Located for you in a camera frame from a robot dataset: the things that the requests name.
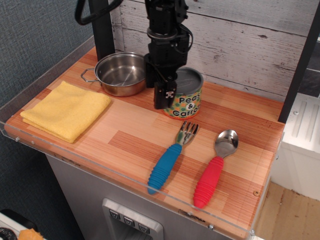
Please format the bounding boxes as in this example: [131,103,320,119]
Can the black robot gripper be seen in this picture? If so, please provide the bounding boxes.
[144,34,188,110]

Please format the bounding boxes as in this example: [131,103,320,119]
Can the peas and carrots toy can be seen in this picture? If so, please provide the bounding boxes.
[163,67,204,120]

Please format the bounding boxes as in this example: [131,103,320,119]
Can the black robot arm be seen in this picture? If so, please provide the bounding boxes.
[144,0,193,110]

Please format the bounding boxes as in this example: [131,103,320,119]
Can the clear acrylic counter guard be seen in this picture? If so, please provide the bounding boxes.
[1,38,284,240]

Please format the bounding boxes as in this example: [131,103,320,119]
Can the stainless steel pot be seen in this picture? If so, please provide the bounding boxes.
[81,52,146,97]

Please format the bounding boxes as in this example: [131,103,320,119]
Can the folded yellow cloth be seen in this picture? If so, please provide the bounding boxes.
[20,81,111,144]

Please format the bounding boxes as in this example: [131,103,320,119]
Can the grey cabinet with dispenser panel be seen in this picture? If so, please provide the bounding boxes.
[47,155,227,240]

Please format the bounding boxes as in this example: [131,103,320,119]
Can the white appliance at right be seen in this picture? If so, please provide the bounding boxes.
[270,93,320,200]

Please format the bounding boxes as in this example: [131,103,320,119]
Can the black and orange object corner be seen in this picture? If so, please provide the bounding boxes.
[0,209,38,239]

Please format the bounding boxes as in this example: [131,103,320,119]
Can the blue handled metal fork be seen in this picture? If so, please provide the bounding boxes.
[147,120,199,195]

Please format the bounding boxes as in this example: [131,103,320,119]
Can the red handled metal spoon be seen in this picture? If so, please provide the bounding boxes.
[193,129,239,209]

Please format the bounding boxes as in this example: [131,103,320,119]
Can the black vertical post left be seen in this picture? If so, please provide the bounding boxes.
[88,0,115,61]

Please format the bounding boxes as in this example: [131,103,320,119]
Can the black vertical post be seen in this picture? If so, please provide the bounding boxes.
[88,0,115,61]
[278,3,320,124]

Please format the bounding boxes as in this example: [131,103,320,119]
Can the black cable hose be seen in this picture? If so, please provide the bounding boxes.
[74,0,126,26]

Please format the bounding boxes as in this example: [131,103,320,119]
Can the black vertical post right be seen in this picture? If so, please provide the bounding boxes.
[278,3,320,124]

